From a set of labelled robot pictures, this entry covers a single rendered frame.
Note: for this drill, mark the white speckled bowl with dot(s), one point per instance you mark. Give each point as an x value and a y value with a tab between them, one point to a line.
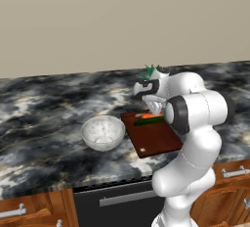
103	133

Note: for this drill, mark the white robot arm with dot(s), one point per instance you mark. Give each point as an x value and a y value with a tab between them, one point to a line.
195	146

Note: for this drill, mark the green leafy plant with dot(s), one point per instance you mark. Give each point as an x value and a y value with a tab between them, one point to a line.
149	70

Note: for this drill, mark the wooden cupboard door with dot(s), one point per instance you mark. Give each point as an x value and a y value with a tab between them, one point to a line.
35	221
224	206

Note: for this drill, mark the orange carrot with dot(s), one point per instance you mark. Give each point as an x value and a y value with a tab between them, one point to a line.
150	115

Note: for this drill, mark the green cucumber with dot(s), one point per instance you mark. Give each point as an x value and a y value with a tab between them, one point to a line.
148	121

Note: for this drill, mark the wooden drawer front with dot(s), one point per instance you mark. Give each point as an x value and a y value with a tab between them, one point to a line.
35	203
232	167

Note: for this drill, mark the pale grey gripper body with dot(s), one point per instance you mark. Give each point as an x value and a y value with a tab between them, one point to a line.
155	104

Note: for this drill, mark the black dishwasher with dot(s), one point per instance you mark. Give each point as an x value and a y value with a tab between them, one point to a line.
123	213

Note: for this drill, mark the reddish brown tray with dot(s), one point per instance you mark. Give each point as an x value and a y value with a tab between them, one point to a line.
156	139

